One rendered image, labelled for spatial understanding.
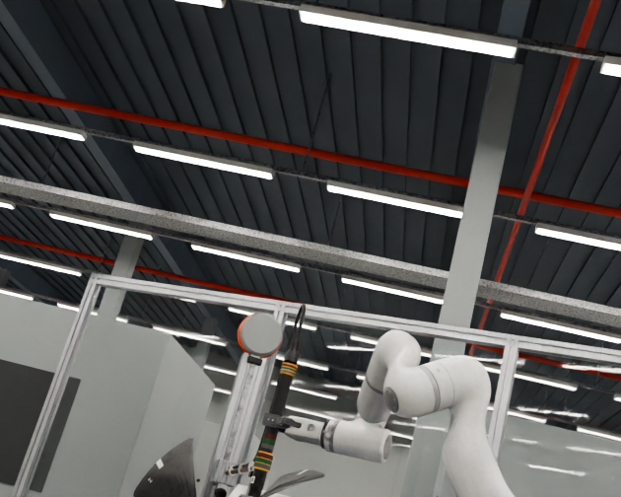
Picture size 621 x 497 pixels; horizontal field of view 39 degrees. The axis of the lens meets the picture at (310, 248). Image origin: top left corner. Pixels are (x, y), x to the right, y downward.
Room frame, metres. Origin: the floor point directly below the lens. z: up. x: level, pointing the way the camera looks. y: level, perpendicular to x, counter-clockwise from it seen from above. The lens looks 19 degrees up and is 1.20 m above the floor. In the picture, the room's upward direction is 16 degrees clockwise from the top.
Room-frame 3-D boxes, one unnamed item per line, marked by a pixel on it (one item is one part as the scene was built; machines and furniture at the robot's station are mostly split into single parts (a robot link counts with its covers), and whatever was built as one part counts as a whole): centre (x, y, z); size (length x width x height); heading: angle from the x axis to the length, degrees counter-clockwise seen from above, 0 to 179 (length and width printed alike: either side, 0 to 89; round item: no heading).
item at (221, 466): (2.95, 0.07, 1.39); 0.10 x 0.07 x 0.08; 9
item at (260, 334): (3.05, 0.09, 1.88); 0.17 x 0.15 x 0.16; 64
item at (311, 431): (2.29, -0.13, 1.51); 0.11 x 0.10 x 0.07; 65
